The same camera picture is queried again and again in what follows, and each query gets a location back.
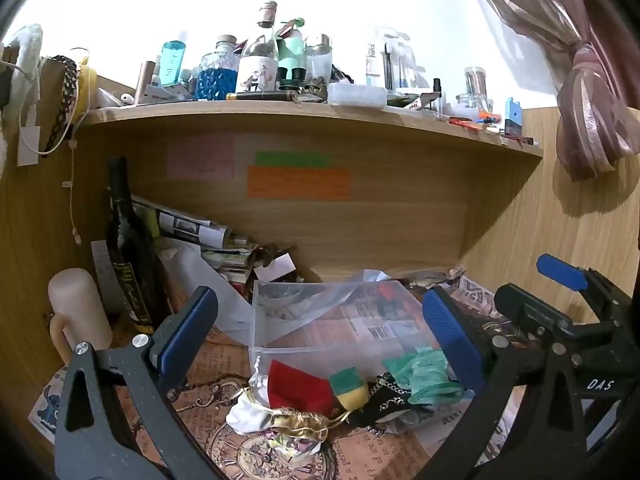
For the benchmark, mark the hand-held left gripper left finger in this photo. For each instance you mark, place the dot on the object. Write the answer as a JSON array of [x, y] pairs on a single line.
[[187, 340]]

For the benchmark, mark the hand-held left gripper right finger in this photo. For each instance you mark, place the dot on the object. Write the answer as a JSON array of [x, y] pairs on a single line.
[[452, 340]]

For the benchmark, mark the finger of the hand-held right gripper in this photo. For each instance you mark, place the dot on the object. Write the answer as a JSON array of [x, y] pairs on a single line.
[[560, 270], [530, 312]]

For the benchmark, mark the teal mesh scrunchie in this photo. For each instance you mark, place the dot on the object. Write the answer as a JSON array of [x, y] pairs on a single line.
[[425, 375]]

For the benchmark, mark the yellow green sponge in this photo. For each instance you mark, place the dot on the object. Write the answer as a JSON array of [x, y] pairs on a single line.
[[350, 390]]

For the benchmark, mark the red cloth pouch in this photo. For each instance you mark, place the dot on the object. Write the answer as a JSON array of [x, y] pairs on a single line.
[[300, 385]]

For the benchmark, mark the clear plastic box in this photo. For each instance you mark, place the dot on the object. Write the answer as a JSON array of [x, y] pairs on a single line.
[[310, 320]]

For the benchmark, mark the gold fabric pouch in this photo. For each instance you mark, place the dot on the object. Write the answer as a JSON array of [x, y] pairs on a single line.
[[295, 422]]

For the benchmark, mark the white paper sheet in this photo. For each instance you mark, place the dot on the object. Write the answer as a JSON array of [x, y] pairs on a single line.
[[205, 285]]

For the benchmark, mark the pile of papers and magazines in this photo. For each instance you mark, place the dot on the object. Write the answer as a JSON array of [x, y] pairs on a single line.
[[220, 250]]

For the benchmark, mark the dark wine bottle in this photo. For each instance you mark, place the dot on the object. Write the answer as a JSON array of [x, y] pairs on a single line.
[[132, 260]]

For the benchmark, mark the beige plastic mug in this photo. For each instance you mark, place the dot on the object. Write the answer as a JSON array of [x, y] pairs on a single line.
[[80, 310]]

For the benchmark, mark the wooden shelf unit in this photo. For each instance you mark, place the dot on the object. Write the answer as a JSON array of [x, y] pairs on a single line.
[[400, 210]]

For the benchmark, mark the printed paper desk mat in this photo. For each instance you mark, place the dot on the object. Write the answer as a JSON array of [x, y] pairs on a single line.
[[280, 460]]

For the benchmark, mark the blue cartoon sticker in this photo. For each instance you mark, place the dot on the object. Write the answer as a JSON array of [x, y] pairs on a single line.
[[47, 405]]

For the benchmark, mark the blue stamp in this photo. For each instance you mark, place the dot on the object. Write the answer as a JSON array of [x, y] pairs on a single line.
[[513, 117]]

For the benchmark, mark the red scissors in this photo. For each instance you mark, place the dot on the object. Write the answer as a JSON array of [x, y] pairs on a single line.
[[465, 121]]

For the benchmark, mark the pink sticky note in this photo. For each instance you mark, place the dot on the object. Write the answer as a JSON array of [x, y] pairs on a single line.
[[200, 157]]

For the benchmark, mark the pink striped curtain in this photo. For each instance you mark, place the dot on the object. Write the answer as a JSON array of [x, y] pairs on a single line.
[[580, 85]]

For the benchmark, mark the orange sticky note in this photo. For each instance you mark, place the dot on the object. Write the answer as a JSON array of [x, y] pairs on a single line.
[[300, 184]]

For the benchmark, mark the clear cup with silver sticks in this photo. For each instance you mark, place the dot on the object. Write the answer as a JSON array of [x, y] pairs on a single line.
[[475, 85]]

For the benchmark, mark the green sticky note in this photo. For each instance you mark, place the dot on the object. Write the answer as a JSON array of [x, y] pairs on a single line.
[[292, 159]]

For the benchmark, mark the black nail polish bottle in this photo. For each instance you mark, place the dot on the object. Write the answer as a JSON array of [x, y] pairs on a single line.
[[437, 91]]

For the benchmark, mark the white paper tag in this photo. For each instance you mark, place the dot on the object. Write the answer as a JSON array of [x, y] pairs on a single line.
[[28, 146]]

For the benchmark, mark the brown pen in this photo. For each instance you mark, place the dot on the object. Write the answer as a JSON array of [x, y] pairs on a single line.
[[262, 95]]

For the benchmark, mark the copper tube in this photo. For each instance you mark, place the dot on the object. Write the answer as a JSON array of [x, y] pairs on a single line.
[[144, 82]]

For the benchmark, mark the blue patterned glass bottle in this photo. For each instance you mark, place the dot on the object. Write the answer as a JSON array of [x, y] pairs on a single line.
[[216, 80]]

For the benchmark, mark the clear plastic lidded case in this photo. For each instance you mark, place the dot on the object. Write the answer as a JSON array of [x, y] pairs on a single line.
[[357, 95]]

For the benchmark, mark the packaged tool set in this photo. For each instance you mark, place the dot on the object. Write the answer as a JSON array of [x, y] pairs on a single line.
[[390, 62]]

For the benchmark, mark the turquoise liquid bottle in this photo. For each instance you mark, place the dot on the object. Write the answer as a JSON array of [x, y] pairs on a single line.
[[173, 62]]

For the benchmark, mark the clear bottle with picture label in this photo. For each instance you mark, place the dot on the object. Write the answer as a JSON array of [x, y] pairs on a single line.
[[257, 67]]

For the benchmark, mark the mint green bottle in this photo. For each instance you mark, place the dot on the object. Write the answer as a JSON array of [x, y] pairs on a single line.
[[291, 55]]

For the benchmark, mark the clear glass jar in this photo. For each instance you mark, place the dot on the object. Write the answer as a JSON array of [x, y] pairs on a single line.
[[318, 57]]

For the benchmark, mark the white fluffy headband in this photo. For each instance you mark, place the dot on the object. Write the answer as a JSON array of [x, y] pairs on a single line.
[[22, 55]]

